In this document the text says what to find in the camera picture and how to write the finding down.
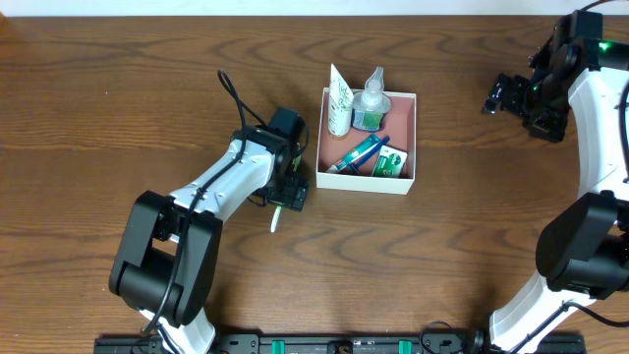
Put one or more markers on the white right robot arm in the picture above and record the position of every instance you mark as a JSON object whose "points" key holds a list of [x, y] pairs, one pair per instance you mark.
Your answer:
{"points": [[582, 255]]}

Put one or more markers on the white box with pink interior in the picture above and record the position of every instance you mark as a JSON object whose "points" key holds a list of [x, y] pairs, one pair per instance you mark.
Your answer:
{"points": [[400, 126]]}

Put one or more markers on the green white toothbrush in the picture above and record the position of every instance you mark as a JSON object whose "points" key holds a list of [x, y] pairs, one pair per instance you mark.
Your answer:
{"points": [[276, 215]]}

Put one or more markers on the green soap box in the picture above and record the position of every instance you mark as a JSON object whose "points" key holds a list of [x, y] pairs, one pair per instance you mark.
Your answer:
{"points": [[390, 162]]}

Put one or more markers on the clear hand sanitizer pump bottle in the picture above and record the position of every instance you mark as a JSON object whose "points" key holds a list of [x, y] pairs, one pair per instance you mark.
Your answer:
{"points": [[371, 104]]}

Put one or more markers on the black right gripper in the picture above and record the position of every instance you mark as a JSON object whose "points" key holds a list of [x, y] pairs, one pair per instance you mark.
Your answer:
{"points": [[504, 94]]}

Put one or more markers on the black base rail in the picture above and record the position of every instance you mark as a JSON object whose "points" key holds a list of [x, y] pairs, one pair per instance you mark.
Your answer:
{"points": [[438, 342]]}

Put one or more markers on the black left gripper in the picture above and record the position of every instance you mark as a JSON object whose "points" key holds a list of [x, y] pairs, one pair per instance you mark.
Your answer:
{"points": [[290, 195]]}

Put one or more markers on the blue disposable razor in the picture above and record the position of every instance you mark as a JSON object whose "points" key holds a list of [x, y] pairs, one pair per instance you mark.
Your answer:
{"points": [[354, 166]]}

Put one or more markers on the Colgate toothpaste tube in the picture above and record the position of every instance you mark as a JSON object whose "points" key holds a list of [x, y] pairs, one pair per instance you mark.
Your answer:
{"points": [[355, 153]]}

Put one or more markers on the white lotion tube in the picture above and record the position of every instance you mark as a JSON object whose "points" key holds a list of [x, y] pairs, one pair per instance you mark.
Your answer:
{"points": [[340, 105]]}

